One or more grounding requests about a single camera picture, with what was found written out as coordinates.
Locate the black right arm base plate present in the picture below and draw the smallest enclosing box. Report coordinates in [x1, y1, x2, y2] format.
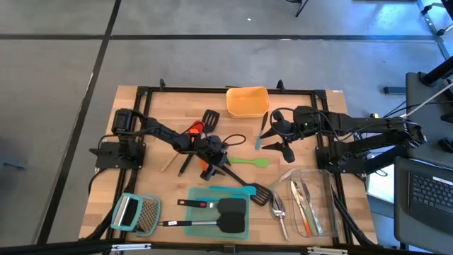
[315, 145, 367, 175]

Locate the black metal table frame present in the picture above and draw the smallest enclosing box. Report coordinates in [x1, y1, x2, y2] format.
[105, 86, 355, 246]

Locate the clear plastic container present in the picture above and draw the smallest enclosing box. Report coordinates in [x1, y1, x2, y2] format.
[285, 168, 343, 239]

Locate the black diagonal desk bar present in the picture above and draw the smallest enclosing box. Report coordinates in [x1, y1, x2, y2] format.
[364, 144, 408, 175]

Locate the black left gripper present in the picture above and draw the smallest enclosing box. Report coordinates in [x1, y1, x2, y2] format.
[192, 133, 231, 182]

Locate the black tripod leg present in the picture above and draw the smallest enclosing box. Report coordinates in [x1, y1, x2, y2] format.
[294, 0, 309, 18]

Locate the black computer keyboard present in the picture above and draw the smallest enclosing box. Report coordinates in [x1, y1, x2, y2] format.
[408, 171, 453, 235]

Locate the knife with orange handle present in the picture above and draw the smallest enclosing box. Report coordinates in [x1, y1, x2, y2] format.
[289, 179, 313, 237]

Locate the black-blade knife teal handle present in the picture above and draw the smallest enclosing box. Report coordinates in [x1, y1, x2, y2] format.
[254, 110, 270, 151]

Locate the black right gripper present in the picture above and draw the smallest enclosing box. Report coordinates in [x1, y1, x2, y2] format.
[259, 118, 302, 164]

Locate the teal silicone mat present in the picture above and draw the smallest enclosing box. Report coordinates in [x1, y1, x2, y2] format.
[183, 186, 251, 241]

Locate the teal framed grater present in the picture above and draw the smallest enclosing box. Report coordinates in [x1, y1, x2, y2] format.
[110, 192, 163, 237]

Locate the green silicone spatula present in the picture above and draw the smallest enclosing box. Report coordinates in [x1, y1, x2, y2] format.
[228, 157, 270, 169]

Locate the knife with pale green handle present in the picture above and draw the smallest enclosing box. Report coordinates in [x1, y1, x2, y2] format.
[268, 167, 301, 191]

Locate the small black desk object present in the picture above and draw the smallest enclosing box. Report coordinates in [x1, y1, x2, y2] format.
[437, 136, 453, 154]

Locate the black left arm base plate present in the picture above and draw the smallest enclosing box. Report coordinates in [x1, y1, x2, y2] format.
[88, 141, 146, 170]

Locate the black rig crossbar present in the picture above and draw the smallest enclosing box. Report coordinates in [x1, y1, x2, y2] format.
[0, 239, 453, 255]

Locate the black turner steel handle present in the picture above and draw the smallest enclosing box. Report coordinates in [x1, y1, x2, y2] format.
[157, 211, 246, 234]

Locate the red spatula wooden handle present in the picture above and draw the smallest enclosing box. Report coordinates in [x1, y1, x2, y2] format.
[161, 120, 207, 174]

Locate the white cable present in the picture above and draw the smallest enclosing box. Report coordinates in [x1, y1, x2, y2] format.
[399, 80, 453, 118]

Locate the short black slotted turner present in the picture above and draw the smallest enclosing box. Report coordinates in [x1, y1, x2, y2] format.
[178, 108, 221, 177]

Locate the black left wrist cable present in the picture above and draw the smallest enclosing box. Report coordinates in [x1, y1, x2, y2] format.
[222, 132, 248, 147]

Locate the steel scoop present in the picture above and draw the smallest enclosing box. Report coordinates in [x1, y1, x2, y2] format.
[270, 191, 290, 242]

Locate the silver metal bracket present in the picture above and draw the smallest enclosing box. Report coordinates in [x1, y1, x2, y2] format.
[306, 246, 348, 255]
[110, 243, 152, 252]

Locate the orange plastic bin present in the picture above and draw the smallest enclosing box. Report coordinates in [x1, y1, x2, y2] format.
[225, 86, 270, 119]

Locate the black monitor pole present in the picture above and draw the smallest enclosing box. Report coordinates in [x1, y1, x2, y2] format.
[418, 55, 453, 88]

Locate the knife with patterned handle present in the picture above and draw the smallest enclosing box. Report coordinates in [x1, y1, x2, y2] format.
[300, 178, 325, 235]

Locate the black cable bundle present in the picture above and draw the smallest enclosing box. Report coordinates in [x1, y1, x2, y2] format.
[80, 169, 137, 242]
[331, 186, 378, 247]

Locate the office chair base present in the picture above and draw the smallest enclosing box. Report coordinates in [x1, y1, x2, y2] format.
[416, 0, 453, 37]

